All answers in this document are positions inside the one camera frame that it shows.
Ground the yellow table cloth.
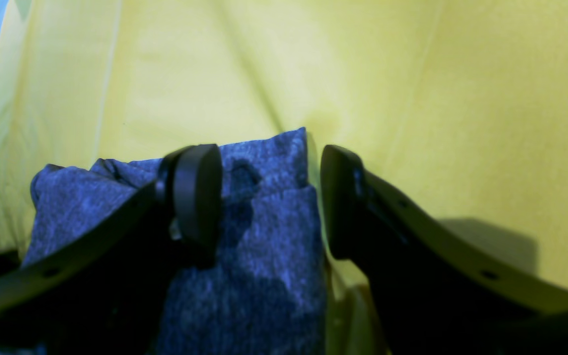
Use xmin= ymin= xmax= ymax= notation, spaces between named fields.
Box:
xmin=0 ymin=0 xmax=568 ymax=355

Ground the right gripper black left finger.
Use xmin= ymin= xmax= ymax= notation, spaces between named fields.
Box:
xmin=0 ymin=144 xmax=223 ymax=355

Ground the grey long-sleeve shirt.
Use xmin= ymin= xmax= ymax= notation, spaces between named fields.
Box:
xmin=23 ymin=128 xmax=326 ymax=355

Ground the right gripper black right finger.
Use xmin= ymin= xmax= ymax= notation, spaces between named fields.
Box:
xmin=320 ymin=144 xmax=568 ymax=355

